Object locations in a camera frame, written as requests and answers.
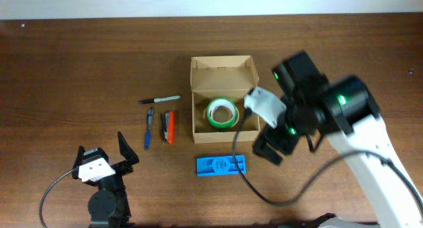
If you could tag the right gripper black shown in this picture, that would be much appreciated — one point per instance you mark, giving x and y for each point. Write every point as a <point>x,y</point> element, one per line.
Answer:
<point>275,141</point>

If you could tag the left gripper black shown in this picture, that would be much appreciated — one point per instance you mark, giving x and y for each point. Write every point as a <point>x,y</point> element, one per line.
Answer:
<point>119,167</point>

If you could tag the green tape roll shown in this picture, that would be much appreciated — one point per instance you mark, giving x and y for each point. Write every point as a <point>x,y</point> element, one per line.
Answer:
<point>222,113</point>

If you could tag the blue plastic case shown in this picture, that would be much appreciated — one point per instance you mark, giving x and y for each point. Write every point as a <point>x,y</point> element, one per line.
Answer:
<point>220,165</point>

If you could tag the white masking tape roll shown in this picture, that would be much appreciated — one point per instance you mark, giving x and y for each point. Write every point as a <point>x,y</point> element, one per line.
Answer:
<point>212,108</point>

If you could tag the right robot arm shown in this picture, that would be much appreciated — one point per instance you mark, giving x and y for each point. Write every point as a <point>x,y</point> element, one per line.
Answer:
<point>347,115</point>

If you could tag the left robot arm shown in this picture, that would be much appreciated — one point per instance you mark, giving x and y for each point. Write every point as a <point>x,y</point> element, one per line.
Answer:
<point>109,206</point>

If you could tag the blue ballpoint pen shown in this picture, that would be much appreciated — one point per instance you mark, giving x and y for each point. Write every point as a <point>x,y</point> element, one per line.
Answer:
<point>148,128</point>

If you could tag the orange black stapler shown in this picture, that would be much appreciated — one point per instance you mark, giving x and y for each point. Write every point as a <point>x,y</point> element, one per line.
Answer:
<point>167,127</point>

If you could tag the black permanent marker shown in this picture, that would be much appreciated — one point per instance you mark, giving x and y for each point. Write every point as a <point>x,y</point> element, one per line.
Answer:
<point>159,99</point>

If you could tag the open cardboard box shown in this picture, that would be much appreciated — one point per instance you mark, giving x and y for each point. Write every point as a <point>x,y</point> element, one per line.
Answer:
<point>219,76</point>

